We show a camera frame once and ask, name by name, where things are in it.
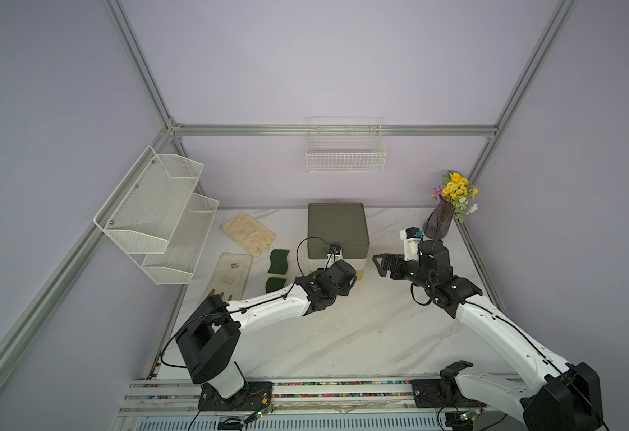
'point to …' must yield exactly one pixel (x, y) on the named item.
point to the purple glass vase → (438, 224)
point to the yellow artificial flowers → (457, 189)
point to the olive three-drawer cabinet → (342, 224)
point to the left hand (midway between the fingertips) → (337, 276)
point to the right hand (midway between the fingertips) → (386, 261)
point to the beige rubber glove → (248, 232)
